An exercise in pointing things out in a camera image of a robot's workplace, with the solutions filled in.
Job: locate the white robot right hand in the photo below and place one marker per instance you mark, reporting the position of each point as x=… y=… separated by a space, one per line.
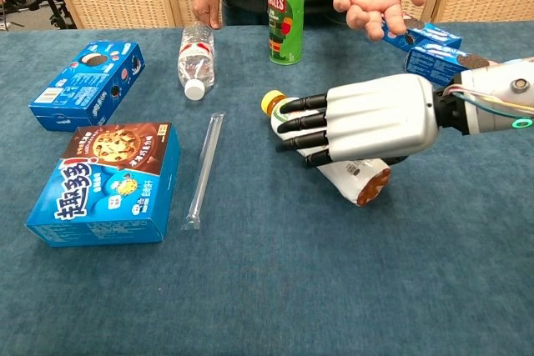
x=375 y=118

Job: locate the blue table cloth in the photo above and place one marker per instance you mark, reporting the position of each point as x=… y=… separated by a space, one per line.
x=292 y=268

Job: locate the person right hand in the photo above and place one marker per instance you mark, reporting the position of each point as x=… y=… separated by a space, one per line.
x=206 y=3

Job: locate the large blue Oreo box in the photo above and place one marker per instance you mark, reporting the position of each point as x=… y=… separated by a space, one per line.
x=83 y=89

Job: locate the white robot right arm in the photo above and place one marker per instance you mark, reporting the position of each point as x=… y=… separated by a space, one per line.
x=486 y=120

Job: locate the white bottle orange cap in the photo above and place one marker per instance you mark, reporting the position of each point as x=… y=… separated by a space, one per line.
x=350 y=176

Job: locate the green Pringles can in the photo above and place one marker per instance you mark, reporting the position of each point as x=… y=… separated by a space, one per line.
x=288 y=18

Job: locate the blue chocolate chip cookie box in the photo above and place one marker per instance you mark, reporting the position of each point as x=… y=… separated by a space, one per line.
x=104 y=189

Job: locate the clear water bottle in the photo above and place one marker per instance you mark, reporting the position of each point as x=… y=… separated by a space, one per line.
x=196 y=60

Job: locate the slim blue pink Oreo box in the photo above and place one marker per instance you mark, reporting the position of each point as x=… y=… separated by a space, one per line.
x=434 y=64

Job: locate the clear wrapped straw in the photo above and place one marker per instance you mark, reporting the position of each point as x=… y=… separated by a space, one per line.
x=207 y=160

